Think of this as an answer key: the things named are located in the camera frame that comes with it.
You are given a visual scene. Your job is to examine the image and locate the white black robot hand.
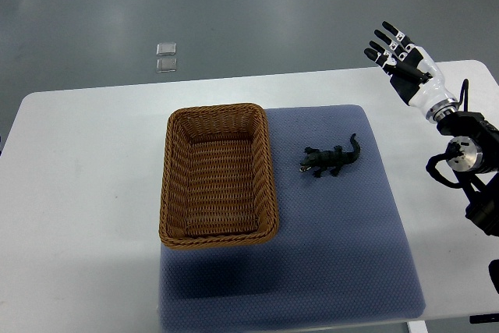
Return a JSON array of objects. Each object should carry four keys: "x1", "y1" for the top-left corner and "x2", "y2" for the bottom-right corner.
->
[{"x1": 364, "y1": 21, "x2": 458, "y2": 124}]

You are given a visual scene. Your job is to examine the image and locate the dark toy crocodile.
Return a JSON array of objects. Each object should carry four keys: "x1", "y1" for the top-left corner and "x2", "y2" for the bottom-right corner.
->
[{"x1": 299, "y1": 133, "x2": 361, "y2": 178}]

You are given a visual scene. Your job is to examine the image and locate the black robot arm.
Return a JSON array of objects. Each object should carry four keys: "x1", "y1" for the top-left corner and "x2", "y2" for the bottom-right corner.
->
[{"x1": 426, "y1": 80, "x2": 498, "y2": 236}]

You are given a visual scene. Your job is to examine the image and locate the brown wicker basket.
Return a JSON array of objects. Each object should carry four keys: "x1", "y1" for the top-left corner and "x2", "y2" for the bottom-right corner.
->
[{"x1": 159, "y1": 103, "x2": 279, "y2": 250}]

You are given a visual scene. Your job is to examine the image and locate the blue textured mat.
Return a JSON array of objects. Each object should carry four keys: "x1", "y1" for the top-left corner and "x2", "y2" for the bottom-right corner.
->
[{"x1": 159, "y1": 105, "x2": 426, "y2": 332}]

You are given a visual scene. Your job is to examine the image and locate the upper metal floor plate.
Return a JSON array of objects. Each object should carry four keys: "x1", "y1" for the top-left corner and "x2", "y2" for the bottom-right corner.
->
[{"x1": 156, "y1": 42, "x2": 176, "y2": 56}]

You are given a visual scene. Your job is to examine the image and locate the white table leg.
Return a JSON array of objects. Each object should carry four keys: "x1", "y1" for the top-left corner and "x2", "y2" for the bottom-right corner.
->
[{"x1": 407, "y1": 321, "x2": 428, "y2": 333}]

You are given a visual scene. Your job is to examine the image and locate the black table control panel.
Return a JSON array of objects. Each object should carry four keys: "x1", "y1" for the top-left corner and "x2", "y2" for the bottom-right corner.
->
[{"x1": 469, "y1": 314, "x2": 499, "y2": 324}]

